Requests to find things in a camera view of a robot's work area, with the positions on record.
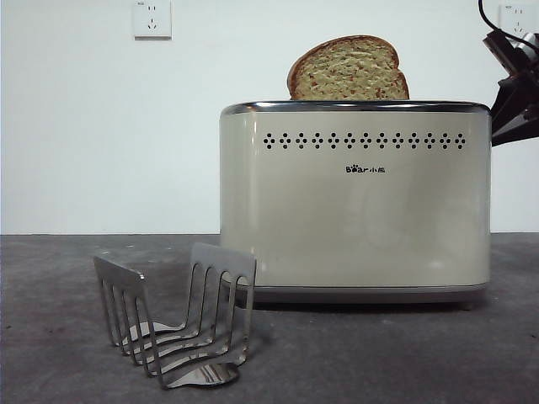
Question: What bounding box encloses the brown-crusted bread slice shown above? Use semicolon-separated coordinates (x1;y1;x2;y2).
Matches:
287;35;410;101

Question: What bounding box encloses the cream toaster with steel rim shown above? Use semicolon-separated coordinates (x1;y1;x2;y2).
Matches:
218;99;492;311

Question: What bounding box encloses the stainless steel toast rack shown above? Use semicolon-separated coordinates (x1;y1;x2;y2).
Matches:
92;242;257;390

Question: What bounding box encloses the white wall power outlet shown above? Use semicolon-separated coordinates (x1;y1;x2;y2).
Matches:
133;0;173;41
499;3;534;40

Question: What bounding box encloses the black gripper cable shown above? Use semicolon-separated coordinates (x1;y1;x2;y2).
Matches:
478;0;521;43

